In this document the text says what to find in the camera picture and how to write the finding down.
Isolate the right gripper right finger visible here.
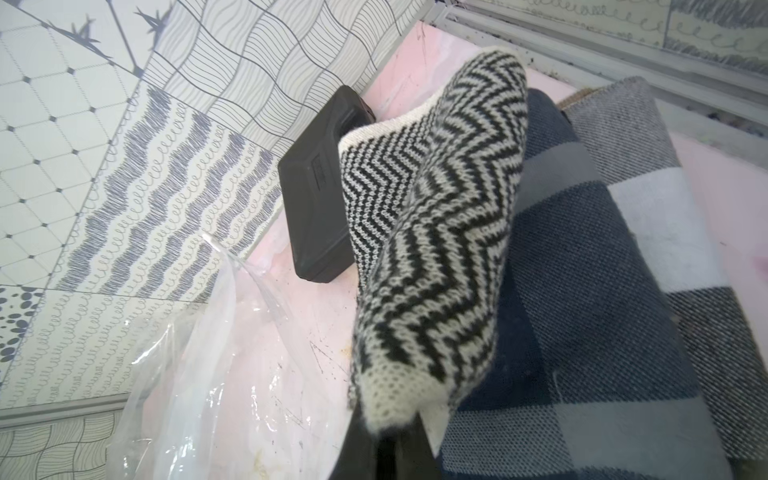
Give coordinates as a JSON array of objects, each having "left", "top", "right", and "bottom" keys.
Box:
[{"left": 394, "top": 414, "right": 441, "bottom": 480}]

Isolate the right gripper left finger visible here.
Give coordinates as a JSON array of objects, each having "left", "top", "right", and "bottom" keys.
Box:
[{"left": 329, "top": 405, "right": 378, "bottom": 480}]

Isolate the clear plastic vacuum bag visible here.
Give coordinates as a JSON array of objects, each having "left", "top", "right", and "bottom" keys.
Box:
[{"left": 106, "top": 236, "right": 357, "bottom": 479}]

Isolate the dark grey blanket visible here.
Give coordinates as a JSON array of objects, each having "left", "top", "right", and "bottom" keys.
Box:
[{"left": 438, "top": 89, "right": 731, "bottom": 479}]

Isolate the black white herringbone knit blanket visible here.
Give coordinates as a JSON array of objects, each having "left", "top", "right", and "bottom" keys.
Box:
[{"left": 338, "top": 47, "right": 529, "bottom": 435}]

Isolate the black white checkered blanket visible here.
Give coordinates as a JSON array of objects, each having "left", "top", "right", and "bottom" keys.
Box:
[{"left": 559, "top": 77, "right": 767, "bottom": 463}]

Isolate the black plastic tool case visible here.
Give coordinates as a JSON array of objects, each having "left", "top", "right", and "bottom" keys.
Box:
[{"left": 278, "top": 85, "right": 375, "bottom": 283}]

